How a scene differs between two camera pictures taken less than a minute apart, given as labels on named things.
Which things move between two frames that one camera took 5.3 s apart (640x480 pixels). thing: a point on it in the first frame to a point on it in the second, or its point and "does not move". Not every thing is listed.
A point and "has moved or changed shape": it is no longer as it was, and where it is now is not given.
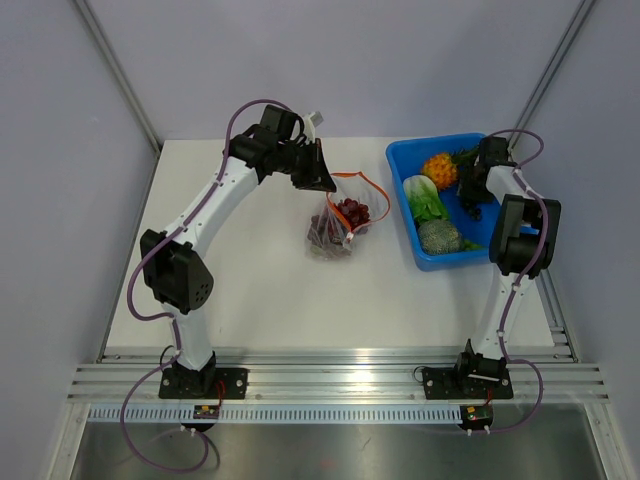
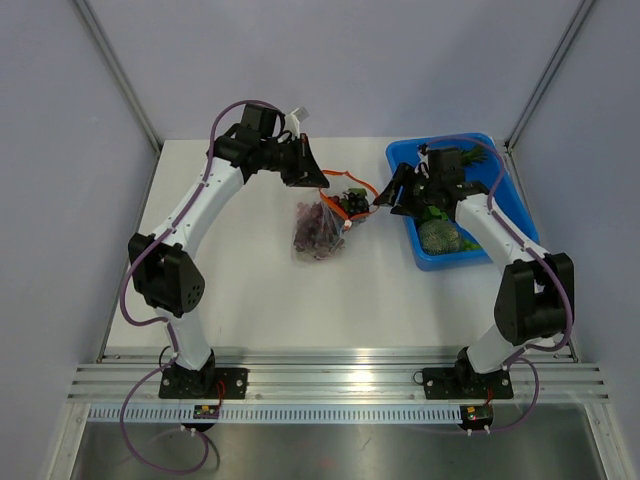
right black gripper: x=465 y=190 to x=389 y=195
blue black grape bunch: x=474 y=213 has moved or changed shape
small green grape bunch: x=469 y=245 does not move
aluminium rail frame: x=544 y=373 does not move
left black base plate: x=203 y=383 does not move
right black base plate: x=455 y=383 does not move
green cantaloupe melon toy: x=437 y=236 does not move
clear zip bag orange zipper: x=351 y=207 has moved or changed shape
